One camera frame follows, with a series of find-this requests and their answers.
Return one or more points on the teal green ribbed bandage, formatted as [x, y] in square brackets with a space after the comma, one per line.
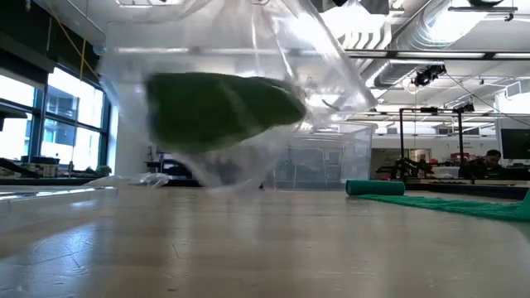
[374, 187]

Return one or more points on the dark bench with equipment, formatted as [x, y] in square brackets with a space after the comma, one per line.
[41, 169]

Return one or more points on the silver ventilation duct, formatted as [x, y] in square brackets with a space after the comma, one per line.
[430, 25]

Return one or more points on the black monitor on stand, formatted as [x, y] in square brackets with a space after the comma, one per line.
[165, 167]

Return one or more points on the clear plastic bag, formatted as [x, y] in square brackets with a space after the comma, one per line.
[136, 180]
[248, 41]

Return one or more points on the long LED light bar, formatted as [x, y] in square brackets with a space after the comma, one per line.
[435, 54]

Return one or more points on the person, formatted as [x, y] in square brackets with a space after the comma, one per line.
[492, 159]

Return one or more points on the black distant table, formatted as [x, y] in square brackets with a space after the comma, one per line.
[476, 189]

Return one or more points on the black distant robot arms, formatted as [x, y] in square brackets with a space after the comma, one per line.
[414, 165]

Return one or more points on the black computer monitor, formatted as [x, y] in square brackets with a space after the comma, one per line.
[515, 142]

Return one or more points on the large blue-framed window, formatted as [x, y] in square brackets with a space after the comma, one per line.
[74, 99]

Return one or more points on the black camera on distant frame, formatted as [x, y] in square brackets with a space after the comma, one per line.
[467, 107]

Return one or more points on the black distant robot station frame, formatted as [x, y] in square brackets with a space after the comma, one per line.
[401, 136]

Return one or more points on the black ceiling track fixture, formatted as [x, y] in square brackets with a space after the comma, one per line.
[484, 8]

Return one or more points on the black overhead camera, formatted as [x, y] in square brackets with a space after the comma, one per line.
[428, 75]

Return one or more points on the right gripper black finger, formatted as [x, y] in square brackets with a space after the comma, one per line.
[331, 4]

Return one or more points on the clear plastic container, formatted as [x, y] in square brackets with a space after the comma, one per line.
[331, 157]

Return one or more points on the white ceiling unit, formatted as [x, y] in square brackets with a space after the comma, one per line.
[513, 97]

